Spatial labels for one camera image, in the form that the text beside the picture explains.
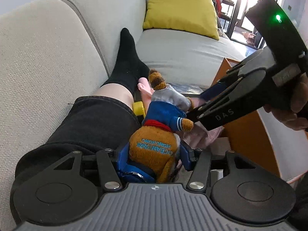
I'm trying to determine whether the pink mini backpack pouch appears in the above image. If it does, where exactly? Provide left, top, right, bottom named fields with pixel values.
left=183, top=96, right=225, bottom=150

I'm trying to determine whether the brown plush toy blue shirt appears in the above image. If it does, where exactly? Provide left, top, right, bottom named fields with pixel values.
left=129, top=69, right=194, bottom=183

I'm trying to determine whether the orange white cardboard box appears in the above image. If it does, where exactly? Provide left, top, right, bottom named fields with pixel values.
left=211, top=57, right=308, bottom=181

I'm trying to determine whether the person's right hand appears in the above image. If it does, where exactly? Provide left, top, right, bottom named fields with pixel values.
left=264, top=74, right=308, bottom=131

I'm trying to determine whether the person's left leg black sock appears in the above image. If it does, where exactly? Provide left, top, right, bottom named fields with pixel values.
left=10, top=27, right=151, bottom=224

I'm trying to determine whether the yellow tape measure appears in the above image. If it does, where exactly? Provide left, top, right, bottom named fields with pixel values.
left=133, top=101, right=146, bottom=119

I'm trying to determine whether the black metal shelf rack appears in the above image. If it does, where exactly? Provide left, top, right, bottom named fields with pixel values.
left=213, top=0, right=235, bottom=33

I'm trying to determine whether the yellow cushion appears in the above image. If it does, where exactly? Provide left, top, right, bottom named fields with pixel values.
left=143, top=0, right=219, bottom=40

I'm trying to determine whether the beige fabric sofa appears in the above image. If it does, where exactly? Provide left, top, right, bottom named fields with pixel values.
left=1, top=0, right=245, bottom=230

